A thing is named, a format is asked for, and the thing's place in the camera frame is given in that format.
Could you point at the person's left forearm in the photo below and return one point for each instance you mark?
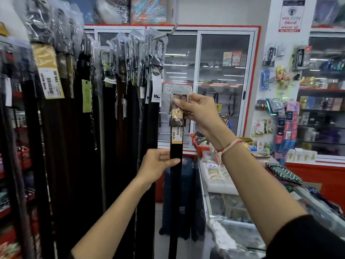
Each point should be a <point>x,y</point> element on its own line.
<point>113,221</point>

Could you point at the hanging small merchandise packets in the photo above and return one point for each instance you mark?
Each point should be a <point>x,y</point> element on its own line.
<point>285,124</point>

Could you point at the person's left hand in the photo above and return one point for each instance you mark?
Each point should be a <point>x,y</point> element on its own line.
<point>155,165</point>

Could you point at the red printed box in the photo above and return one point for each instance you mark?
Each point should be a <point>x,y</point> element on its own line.
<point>237,58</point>

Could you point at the glass-fronted shelf unit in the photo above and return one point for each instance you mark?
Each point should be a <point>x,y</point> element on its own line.
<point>323,105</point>

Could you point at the row of white small boxes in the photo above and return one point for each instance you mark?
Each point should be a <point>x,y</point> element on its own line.
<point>302,155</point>

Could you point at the red shelf rack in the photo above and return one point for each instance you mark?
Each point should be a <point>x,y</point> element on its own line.
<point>16,213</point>

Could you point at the white plastic-wrapped bundle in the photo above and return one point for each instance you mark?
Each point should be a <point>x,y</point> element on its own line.
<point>222,237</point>

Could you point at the red plastic basket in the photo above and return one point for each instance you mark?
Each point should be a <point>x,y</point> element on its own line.
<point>200,148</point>

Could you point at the green striped fabric pouch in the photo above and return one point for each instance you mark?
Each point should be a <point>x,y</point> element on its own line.
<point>284,173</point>

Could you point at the row of hanging packaged belts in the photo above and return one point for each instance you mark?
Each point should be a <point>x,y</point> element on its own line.
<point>78,137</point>

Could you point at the white and red wall sign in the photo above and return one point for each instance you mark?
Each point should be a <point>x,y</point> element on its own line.
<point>291,17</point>

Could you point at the glass display counter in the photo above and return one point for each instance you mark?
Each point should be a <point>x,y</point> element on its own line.
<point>231,207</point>

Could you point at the metal display hook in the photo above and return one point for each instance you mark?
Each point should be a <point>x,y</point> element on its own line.
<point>164,33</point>

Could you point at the black belt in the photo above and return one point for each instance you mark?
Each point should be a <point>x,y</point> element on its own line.
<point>175,186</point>

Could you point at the person's right forearm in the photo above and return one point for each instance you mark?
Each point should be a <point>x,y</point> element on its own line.
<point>256,191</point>

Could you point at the clear packet of bangles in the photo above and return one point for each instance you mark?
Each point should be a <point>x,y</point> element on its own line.
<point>215,172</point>

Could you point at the white glass-door cabinet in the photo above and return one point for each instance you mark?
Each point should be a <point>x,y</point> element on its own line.
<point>223,86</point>

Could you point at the person's left thumb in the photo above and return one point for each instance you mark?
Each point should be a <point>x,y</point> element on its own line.
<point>171,162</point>

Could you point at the green printed box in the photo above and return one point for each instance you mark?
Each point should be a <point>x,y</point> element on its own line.
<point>227,59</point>

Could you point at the person's right thumb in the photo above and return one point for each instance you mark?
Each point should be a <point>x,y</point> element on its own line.
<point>184,104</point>

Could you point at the person's right hand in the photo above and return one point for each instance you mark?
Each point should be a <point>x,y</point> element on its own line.
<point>204,113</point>

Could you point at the colourful packaged bedding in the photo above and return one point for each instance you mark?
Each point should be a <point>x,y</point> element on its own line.
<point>121,9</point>

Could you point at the black sleeve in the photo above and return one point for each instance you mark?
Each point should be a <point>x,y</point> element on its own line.
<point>310,240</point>

